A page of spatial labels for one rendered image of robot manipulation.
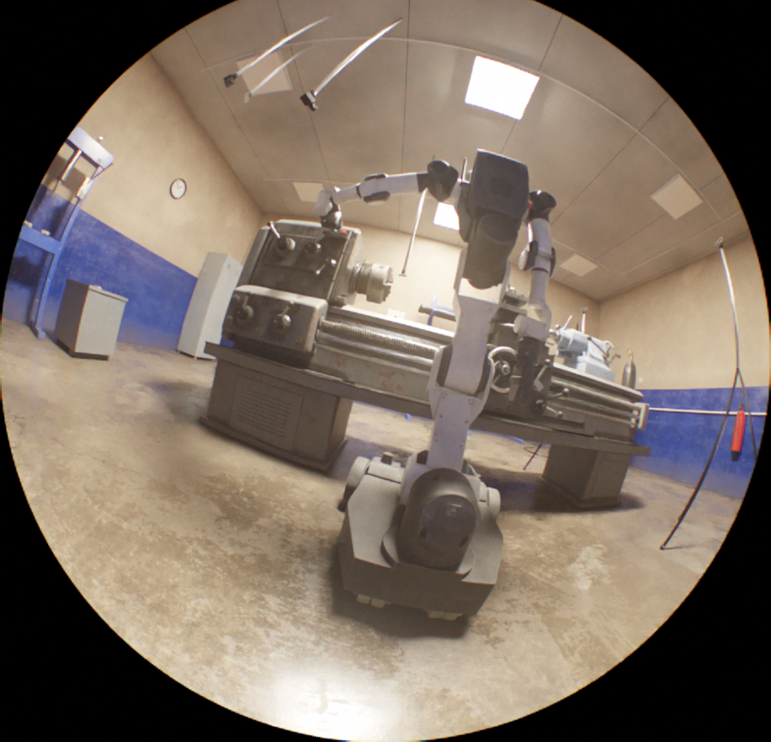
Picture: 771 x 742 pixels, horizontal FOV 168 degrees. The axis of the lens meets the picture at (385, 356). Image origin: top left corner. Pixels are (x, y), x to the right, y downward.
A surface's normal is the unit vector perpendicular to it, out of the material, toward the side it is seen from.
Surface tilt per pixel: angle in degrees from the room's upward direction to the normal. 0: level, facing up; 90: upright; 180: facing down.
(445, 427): 64
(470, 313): 90
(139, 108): 90
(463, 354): 76
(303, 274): 90
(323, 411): 90
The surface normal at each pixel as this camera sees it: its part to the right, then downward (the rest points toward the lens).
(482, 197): -0.11, 0.04
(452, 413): -0.02, -0.54
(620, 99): -0.25, 0.97
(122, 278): 0.97, 0.25
